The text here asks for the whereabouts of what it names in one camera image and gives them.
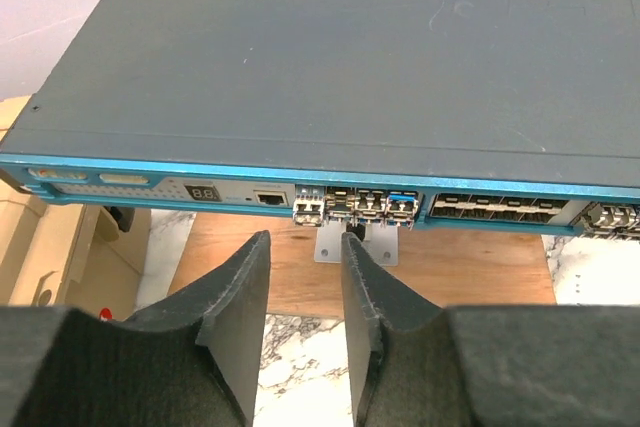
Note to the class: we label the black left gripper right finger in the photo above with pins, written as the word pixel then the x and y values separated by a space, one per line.
pixel 413 363

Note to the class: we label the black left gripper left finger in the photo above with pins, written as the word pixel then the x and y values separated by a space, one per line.
pixel 191 359

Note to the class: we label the silver transceiver module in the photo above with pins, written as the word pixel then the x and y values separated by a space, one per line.
pixel 309 211

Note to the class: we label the wooden base board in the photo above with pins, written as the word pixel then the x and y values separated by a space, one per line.
pixel 446 266

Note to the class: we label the tan plastic tool case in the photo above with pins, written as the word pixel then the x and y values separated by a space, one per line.
pixel 74 255

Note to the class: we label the metal switch stand bracket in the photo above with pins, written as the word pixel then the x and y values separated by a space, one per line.
pixel 380 242

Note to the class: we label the dark blue network switch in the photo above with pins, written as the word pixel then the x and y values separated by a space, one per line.
pixel 513 115

